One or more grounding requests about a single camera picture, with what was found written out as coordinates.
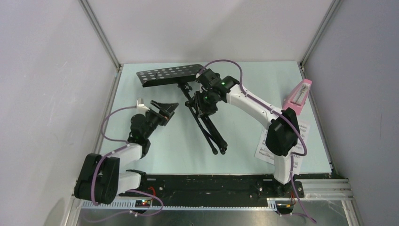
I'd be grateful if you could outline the pink metronome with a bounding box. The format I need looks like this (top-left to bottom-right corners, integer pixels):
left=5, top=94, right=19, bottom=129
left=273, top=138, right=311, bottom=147
left=283, top=79, right=312, bottom=115

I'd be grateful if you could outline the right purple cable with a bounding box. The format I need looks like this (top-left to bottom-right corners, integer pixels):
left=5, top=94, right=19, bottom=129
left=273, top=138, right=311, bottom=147
left=197, top=59, right=308, bottom=216

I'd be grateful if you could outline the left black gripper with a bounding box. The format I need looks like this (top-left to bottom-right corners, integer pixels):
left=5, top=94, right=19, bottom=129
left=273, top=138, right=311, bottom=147
left=143, top=100, right=178, bottom=139

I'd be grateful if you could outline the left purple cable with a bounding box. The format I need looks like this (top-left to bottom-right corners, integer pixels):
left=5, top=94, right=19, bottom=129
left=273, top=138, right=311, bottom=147
left=90, top=105, right=141, bottom=207

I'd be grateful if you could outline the purple cable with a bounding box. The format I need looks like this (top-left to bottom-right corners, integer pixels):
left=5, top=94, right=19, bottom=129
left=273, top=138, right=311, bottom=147
left=197, top=59, right=308, bottom=216
left=90, top=105, right=141, bottom=207

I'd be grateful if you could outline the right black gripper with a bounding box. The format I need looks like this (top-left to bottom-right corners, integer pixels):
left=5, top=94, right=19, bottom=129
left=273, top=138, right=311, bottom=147
left=194, top=89, right=217, bottom=119

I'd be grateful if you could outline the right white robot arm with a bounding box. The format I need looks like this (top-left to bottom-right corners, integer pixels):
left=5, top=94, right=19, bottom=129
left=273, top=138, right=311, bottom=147
left=196, top=73, right=304, bottom=197

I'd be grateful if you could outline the black perforated music stand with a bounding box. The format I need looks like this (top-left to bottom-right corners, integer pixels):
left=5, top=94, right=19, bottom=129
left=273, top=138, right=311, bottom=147
left=136, top=64, right=233, bottom=155

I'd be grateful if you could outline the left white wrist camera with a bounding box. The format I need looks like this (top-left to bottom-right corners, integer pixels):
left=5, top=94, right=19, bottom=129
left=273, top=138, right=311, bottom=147
left=136, top=98, right=150, bottom=115

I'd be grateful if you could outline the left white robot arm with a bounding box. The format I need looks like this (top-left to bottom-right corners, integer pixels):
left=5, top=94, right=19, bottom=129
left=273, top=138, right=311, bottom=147
left=73, top=98, right=179, bottom=206

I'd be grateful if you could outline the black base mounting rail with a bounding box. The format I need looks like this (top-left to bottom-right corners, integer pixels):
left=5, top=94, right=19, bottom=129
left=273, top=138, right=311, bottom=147
left=109, top=173, right=306, bottom=209

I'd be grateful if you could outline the white sheet music page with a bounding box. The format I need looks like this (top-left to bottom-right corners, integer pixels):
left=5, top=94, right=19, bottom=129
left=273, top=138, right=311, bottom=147
left=255, top=120, right=311, bottom=175

